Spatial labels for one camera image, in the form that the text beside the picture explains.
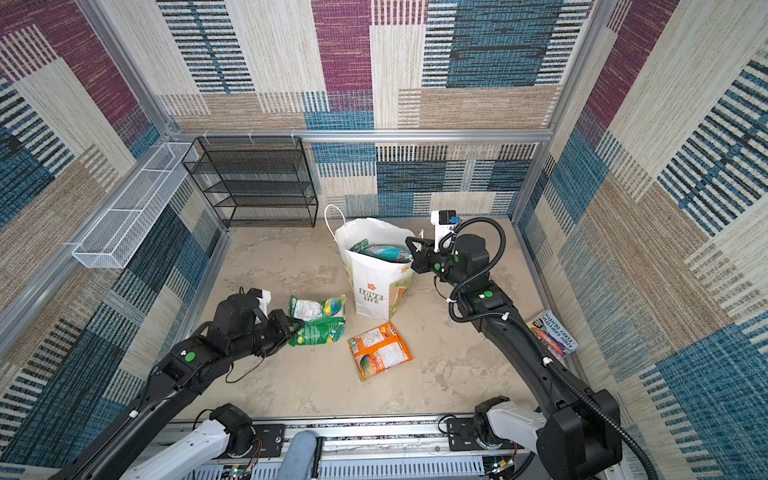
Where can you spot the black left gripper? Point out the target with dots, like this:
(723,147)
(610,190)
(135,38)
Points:
(281,322)

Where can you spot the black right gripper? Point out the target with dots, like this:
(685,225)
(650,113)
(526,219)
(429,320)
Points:
(422,255)

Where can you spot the green snack bag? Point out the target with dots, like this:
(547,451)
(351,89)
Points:
(324,322)

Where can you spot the white paper bag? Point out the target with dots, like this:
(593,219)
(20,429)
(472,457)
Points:
(378,287)

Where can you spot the orange snack bag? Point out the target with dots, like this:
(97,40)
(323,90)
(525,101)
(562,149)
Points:
(378,350)

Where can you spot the teal pink Fox's candy bag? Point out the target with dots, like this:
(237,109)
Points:
(387,253)

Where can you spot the green-yellow snack bag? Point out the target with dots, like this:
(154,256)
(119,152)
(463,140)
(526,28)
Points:
(360,246)

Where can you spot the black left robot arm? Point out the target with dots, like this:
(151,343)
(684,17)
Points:
(239,328)

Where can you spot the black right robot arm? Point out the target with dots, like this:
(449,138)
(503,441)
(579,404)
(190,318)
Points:
(576,431)

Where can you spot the grey cylinder at front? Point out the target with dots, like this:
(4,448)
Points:
(298,460)

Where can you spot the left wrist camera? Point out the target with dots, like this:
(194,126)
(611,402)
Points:
(263,297)

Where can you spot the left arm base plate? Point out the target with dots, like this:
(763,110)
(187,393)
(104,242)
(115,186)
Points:
(256,441)

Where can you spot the black wire shelf rack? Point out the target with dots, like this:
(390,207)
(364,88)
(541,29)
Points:
(254,181)

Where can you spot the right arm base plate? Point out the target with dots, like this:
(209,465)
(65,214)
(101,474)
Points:
(465,434)

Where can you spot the white wire mesh basket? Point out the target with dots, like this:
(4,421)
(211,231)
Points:
(114,239)

